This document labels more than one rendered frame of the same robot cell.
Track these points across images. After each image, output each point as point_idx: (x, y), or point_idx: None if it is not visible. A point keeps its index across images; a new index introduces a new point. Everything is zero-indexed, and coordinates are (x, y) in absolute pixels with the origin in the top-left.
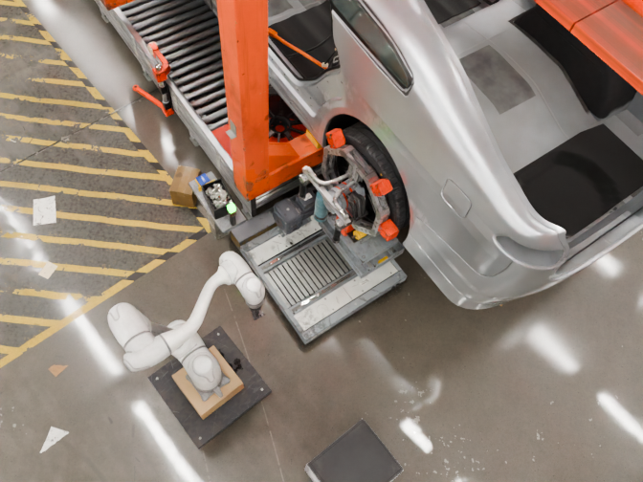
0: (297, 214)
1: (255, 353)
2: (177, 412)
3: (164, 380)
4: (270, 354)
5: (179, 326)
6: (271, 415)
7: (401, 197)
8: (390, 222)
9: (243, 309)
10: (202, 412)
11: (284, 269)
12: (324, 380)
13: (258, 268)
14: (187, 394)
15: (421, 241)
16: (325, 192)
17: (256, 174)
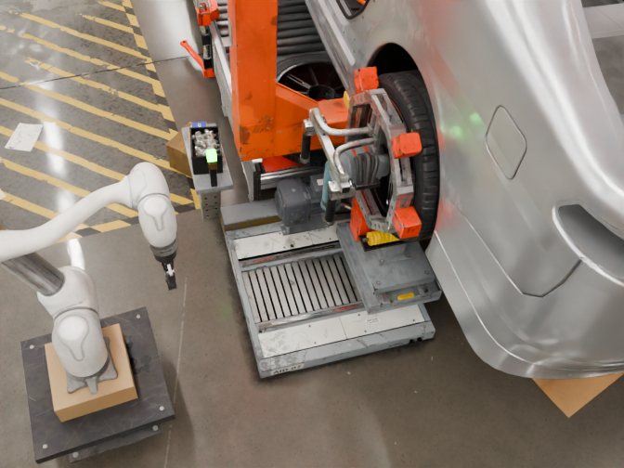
0: (302, 199)
1: (190, 369)
2: (33, 400)
3: (39, 351)
4: (208, 376)
5: (67, 268)
6: (174, 460)
7: (434, 171)
8: (412, 211)
9: (199, 309)
10: (58, 407)
11: (272, 276)
12: (268, 436)
13: (237, 263)
14: (51, 375)
15: (448, 241)
16: (329, 144)
17: (255, 119)
